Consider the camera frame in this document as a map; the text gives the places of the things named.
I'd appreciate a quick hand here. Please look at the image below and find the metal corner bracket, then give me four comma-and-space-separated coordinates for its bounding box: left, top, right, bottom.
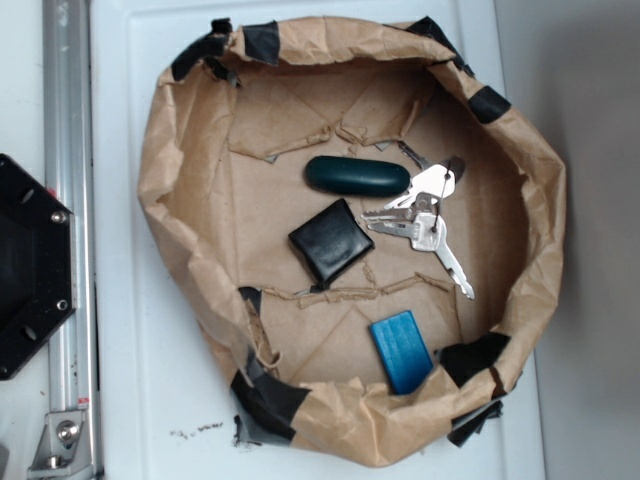
27, 410, 91, 479

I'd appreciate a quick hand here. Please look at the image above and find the blue wooden block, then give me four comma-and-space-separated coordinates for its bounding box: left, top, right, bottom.
369, 310, 434, 395

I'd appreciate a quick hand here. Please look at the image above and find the dark green plastic pickle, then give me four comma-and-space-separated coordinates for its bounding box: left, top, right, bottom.
304, 155, 411, 198

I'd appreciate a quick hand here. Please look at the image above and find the brown paper bin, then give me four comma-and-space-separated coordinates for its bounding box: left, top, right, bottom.
138, 17, 566, 467

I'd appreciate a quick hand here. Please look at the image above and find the black square rubber pad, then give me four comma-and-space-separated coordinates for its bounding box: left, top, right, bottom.
288, 198, 375, 290

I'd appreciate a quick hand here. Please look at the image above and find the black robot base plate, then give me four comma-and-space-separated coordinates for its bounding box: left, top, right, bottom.
1, 154, 75, 381

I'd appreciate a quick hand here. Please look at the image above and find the aluminium extrusion rail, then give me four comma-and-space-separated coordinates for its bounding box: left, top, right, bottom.
42, 1, 104, 479

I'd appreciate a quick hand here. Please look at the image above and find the silver key bunch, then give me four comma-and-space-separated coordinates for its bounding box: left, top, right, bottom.
361, 141, 475, 300

